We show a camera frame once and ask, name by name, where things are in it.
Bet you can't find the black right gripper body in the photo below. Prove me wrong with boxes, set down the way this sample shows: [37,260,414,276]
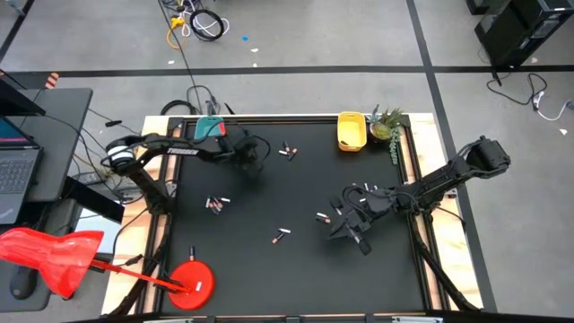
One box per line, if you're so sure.
[331,196,376,257]

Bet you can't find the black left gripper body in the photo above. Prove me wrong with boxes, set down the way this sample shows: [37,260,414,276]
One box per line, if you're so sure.
[226,135,265,168]

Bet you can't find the teal plastic basket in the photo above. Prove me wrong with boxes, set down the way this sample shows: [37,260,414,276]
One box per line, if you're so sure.
[193,115,227,141]

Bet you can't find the yellow plastic basket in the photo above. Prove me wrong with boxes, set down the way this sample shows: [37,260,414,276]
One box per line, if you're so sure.
[336,111,370,153]

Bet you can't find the potted succulent plant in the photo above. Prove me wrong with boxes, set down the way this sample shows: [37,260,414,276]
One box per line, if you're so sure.
[366,105,406,166]

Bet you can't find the red round base with rod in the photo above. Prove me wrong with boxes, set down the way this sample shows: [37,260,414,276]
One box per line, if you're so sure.
[91,259,216,311]

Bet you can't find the black desk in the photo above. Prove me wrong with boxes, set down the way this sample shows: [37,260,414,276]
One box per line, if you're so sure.
[0,87,94,205]

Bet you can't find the grey laptop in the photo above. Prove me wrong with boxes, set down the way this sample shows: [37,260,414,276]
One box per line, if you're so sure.
[0,115,45,225]

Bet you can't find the black monitor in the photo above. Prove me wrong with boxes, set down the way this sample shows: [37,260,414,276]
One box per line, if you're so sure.
[0,69,47,118]

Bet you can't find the black equipment cabinet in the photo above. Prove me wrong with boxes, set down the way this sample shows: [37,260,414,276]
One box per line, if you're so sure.
[465,0,574,69]

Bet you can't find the black computer mouse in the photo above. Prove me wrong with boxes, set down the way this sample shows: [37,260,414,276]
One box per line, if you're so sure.
[9,264,39,301]

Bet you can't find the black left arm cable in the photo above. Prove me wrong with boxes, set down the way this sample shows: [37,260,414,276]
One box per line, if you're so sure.
[241,129,272,163]

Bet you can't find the black aluminium table frame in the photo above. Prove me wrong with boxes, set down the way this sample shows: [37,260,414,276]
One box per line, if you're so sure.
[107,114,483,323]

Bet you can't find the black cable bundle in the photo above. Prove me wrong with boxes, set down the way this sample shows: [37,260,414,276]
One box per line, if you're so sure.
[186,83,235,116]

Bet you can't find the black cable loop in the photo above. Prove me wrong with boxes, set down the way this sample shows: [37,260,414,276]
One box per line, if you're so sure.
[160,99,202,117]

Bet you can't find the long black floor cable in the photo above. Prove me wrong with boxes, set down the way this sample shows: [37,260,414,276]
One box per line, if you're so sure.
[156,0,201,113]

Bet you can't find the coiled black cable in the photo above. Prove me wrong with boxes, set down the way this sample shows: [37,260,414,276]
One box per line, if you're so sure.
[189,8,225,43]

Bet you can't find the yellow cable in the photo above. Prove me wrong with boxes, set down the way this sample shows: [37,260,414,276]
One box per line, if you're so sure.
[166,15,192,49]

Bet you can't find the black cable with plug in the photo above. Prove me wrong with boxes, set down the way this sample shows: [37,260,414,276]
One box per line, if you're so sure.
[486,71,549,108]

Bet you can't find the white power adapter cable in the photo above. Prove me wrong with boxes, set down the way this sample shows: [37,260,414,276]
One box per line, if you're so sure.
[532,91,574,122]

